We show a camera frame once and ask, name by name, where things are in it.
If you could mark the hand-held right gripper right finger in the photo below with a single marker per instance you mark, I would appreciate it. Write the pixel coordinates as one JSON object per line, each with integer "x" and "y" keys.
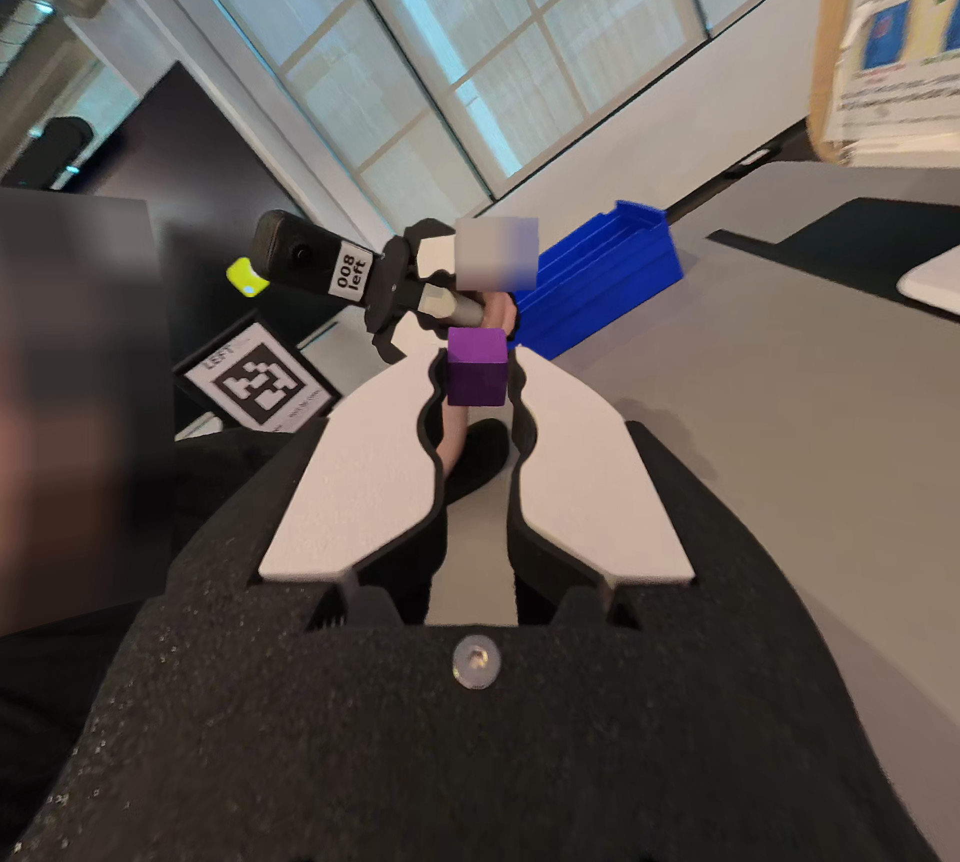
{"x": 600, "y": 487}

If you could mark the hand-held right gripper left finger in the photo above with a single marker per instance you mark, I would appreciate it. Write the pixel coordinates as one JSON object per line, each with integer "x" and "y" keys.
{"x": 352, "y": 487}

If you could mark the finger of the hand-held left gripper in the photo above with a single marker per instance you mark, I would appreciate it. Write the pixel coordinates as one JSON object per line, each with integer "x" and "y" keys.
{"x": 436, "y": 256}

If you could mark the purple wooden cube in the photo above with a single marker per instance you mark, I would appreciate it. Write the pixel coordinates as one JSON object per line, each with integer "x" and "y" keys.
{"x": 476, "y": 367}

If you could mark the blue plastic bin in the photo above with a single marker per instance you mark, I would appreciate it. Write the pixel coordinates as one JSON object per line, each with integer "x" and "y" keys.
{"x": 600, "y": 262}

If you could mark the person's left forearm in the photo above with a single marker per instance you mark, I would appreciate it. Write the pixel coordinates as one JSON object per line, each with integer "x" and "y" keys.
{"x": 454, "y": 436}

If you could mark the person's left hand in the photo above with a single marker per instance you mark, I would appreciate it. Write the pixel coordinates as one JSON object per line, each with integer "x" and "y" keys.
{"x": 501, "y": 316}

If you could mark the black framed marker sign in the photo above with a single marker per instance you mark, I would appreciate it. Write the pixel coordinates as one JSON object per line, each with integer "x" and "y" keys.
{"x": 259, "y": 382}

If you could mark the dark panel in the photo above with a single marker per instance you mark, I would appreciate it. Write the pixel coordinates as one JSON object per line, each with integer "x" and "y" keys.
{"x": 202, "y": 187}

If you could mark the large grid window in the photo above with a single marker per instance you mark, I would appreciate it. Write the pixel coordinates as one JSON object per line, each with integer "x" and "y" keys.
{"x": 525, "y": 15}

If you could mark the black floor outlet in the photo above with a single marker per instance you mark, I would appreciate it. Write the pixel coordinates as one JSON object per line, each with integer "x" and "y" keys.
{"x": 744, "y": 161}

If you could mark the black desk inlay plate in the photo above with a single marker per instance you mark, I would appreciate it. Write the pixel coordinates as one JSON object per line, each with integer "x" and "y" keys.
{"x": 825, "y": 240}

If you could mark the white stand base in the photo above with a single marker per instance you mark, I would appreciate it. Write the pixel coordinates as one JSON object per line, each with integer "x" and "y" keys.
{"x": 934, "y": 285}

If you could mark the wooden display board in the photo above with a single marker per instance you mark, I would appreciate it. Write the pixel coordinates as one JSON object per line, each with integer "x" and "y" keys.
{"x": 825, "y": 52}

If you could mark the printed instruction sheet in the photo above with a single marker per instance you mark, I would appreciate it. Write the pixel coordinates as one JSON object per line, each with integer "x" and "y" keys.
{"x": 900, "y": 15}

